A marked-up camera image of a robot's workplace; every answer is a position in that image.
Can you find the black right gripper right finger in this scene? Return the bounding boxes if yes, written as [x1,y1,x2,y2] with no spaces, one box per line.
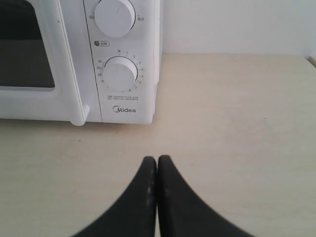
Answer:
[157,155,248,237]

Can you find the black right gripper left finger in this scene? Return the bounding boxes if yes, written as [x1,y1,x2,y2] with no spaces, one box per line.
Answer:
[75,157,157,237]

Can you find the white microwave door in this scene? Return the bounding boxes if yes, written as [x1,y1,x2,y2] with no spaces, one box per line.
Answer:
[0,0,89,126]

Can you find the white Midea microwave oven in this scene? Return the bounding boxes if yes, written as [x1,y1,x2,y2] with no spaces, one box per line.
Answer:
[0,0,163,126]

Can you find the lower white timer knob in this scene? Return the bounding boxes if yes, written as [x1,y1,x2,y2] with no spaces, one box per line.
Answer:
[102,56,138,92]

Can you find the upper white power knob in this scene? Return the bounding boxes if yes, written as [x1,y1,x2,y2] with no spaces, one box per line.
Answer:
[94,0,136,38]

